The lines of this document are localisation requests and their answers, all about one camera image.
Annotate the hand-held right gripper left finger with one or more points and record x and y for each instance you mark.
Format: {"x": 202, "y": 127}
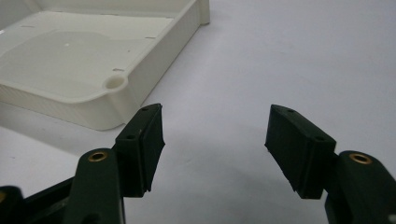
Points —
{"x": 140, "y": 149}

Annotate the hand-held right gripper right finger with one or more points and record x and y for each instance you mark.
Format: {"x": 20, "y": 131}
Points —
{"x": 299, "y": 149}

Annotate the white plastic tray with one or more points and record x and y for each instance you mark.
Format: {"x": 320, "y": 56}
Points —
{"x": 62, "y": 59}

